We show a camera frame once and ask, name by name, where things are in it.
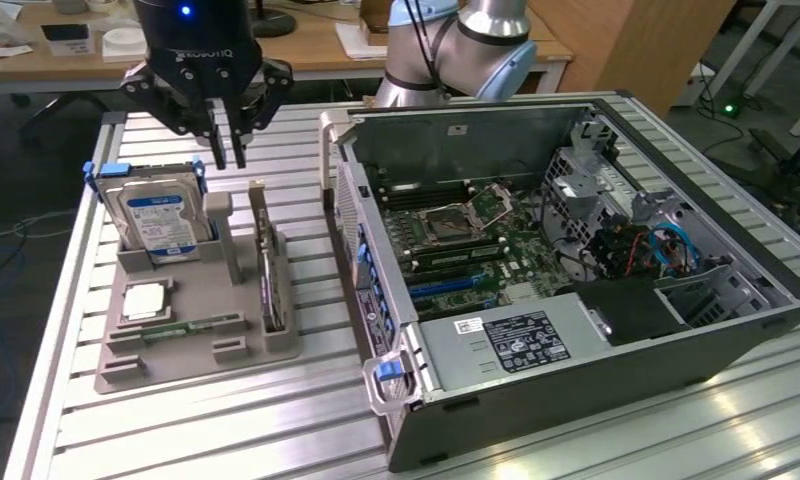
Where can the grey cup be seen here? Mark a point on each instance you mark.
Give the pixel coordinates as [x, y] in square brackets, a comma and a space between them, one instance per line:
[69, 6]

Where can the metal disk bay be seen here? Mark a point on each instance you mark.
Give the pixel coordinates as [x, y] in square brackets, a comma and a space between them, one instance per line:
[714, 295]

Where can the grey power supply unit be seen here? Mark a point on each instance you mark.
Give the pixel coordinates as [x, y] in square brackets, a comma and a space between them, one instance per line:
[453, 360]

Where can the grey parts rack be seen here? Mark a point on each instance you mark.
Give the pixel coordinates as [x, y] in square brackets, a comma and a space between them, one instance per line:
[200, 300]

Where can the metal socket cover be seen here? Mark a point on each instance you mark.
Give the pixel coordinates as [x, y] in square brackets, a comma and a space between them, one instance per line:
[492, 202]

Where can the small silver heatsink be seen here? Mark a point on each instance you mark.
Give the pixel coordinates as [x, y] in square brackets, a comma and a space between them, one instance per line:
[523, 294]

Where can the white paper slip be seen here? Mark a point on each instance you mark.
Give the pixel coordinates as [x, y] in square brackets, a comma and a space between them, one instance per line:
[6, 51]

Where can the perforated metal drive cage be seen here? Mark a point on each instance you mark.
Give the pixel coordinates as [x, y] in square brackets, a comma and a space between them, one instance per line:
[574, 200]

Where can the graphics card with black fan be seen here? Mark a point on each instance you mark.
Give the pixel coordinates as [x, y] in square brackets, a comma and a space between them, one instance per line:
[268, 280]

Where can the white box with black top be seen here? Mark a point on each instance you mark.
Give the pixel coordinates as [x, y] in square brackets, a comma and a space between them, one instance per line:
[68, 40]

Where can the green indicator light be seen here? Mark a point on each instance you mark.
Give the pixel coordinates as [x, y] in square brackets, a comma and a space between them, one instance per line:
[730, 108]

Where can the CPU socket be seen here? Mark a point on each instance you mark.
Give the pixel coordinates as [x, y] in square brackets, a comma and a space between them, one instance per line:
[449, 222]

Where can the hard disk with blue caddy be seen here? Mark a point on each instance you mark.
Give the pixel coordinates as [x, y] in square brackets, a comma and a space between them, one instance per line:
[156, 220]

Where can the wooden cabinet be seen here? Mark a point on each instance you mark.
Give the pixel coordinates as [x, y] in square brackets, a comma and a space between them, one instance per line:
[640, 50]

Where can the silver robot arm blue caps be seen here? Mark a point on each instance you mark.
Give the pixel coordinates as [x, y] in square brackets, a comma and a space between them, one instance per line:
[433, 45]

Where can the white desk frame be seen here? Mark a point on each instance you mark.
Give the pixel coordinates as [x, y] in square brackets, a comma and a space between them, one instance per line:
[747, 50]

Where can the green RAM stick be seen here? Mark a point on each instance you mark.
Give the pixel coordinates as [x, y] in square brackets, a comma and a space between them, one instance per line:
[187, 328]

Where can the white cup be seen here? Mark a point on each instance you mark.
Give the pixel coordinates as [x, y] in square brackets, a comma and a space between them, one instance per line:
[101, 5]

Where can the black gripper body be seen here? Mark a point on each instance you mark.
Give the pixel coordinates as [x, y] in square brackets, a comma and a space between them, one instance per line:
[196, 45]

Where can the white box with round hollow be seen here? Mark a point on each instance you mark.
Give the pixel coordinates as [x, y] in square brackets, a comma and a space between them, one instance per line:
[127, 47]

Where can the brown cardboard box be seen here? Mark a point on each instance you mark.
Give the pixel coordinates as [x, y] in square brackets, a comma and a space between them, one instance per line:
[373, 20]

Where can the white paper stack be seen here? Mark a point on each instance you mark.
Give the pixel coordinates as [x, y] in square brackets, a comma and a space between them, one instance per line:
[360, 42]

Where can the silver CPU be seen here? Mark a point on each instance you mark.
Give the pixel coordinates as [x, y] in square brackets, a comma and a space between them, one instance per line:
[145, 301]

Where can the black installed RAM stick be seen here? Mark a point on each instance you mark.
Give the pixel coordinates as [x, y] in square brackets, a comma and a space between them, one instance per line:
[453, 251]
[463, 260]

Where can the blue case latch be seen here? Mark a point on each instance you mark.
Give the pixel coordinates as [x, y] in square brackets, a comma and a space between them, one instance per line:
[387, 372]

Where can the green motherboard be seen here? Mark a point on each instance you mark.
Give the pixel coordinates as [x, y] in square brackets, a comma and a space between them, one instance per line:
[523, 260]

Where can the open black PC case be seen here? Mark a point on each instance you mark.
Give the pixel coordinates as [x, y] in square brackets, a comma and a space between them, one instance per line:
[574, 425]

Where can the wooden desk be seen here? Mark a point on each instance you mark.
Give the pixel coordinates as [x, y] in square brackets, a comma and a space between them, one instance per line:
[293, 55]

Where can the black round lamp base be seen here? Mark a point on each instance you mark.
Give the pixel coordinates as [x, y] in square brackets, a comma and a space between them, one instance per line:
[276, 25]

